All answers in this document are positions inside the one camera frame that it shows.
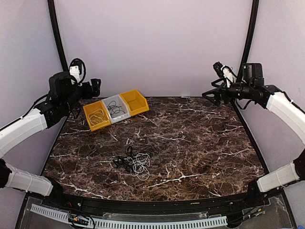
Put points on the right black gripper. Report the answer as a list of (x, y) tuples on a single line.
[(223, 89)]

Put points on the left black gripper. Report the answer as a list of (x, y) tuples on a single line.
[(96, 88)]

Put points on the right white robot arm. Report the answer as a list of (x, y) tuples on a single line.
[(228, 88)]

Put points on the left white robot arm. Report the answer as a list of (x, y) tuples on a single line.
[(66, 90)]

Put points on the left yellow plastic bin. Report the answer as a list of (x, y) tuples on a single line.
[(96, 115)]

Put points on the yellow plastic bin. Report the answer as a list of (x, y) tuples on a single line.
[(135, 101), (96, 115)]

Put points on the grey plastic bin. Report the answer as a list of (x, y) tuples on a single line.
[(116, 108)]

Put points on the right yellow plastic bin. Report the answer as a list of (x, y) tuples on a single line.
[(135, 101)]

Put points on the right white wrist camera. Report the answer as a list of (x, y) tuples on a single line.
[(225, 73)]

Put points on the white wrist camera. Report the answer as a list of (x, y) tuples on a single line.
[(77, 69), (225, 73)]

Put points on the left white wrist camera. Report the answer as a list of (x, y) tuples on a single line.
[(77, 69)]

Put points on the left black frame post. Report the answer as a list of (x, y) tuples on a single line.
[(57, 35)]

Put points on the black frame post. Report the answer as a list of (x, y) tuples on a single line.
[(250, 31), (57, 35)]

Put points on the right black frame post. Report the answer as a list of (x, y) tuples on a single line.
[(250, 31)]

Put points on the black front rail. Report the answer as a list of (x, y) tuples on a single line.
[(228, 205)]

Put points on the white slotted cable duct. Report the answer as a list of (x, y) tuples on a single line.
[(129, 221)]

